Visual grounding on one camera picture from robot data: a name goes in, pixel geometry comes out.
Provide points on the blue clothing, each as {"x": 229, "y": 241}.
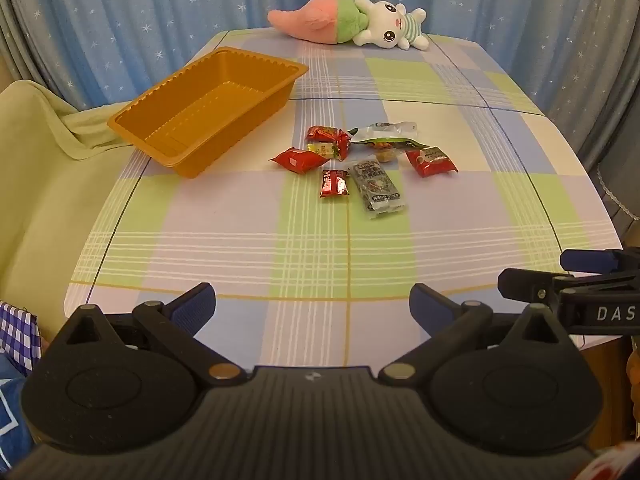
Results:
{"x": 12, "y": 410}

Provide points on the grey printed snack packet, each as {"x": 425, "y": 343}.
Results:
{"x": 377, "y": 187}

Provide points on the blue starry curtain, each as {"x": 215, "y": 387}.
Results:
{"x": 125, "y": 10}

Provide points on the orange plastic tray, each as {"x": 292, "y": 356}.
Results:
{"x": 210, "y": 105}

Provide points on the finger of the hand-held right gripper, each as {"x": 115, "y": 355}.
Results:
{"x": 525, "y": 282}
{"x": 585, "y": 260}

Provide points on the plaid tablecloth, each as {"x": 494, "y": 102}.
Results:
{"x": 350, "y": 250}

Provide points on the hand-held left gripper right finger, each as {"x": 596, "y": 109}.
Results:
{"x": 430, "y": 305}

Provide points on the wooden table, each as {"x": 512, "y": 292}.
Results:
{"x": 607, "y": 390}

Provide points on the grey lace-trimmed cloth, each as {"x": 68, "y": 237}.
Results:
{"x": 625, "y": 180}

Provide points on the blue white checked cloth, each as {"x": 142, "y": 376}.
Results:
{"x": 17, "y": 335}

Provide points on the clear white snack packet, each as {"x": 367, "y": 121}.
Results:
{"x": 395, "y": 127}

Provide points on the light green blanket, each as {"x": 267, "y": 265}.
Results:
{"x": 50, "y": 185}

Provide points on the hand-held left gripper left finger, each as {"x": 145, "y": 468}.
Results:
{"x": 192, "y": 305}

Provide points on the grey curtain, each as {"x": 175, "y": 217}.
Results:
{"x": 600, "y": 85}

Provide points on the small red snack packet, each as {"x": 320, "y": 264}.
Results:
{"x": 334, "y": 183}

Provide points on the carrot bunny plush toy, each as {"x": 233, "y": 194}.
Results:
{"x": 320, "y": 17}

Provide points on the red white patterned clothing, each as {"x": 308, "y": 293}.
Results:
{"x": 615, "y": 465}

